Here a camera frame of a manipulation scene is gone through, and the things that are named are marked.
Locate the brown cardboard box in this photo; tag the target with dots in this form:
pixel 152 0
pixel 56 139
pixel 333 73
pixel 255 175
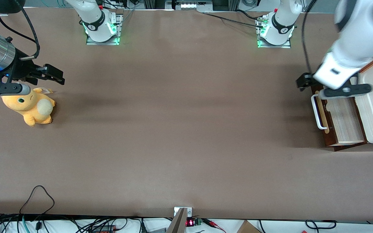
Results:
pixel 246 228

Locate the plush toy paper tag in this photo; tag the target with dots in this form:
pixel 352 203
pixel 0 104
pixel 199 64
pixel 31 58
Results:
pixel 46 91

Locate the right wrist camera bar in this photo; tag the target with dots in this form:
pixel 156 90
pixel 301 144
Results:
pixel 2 88

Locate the grey camera mount bar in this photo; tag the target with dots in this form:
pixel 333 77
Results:
pixel 177 225

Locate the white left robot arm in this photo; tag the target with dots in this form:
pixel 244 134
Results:
pixel 358 35

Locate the red LED display module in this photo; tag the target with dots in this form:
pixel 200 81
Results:
pixel 190 222

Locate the small metal bracket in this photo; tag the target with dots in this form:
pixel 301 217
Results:
pixel 189 212

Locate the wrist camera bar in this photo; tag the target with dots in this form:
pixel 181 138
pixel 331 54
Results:
pixel 345 91
pixel 2 88

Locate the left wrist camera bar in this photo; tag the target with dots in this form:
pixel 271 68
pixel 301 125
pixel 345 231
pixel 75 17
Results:
pixel 345 91

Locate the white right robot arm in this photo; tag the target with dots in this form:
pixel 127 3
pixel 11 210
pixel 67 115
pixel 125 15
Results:
pixel 97 19

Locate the white power strip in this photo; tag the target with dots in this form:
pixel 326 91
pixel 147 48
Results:
pixel 189 5

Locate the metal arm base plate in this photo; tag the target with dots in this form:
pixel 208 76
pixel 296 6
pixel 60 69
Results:
pixel 287 45
pixel 89 41

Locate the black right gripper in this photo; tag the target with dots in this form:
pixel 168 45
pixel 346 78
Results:
pixel 20 68

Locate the yellow plush toy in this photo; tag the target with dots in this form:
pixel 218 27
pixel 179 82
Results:
pixel 31 106

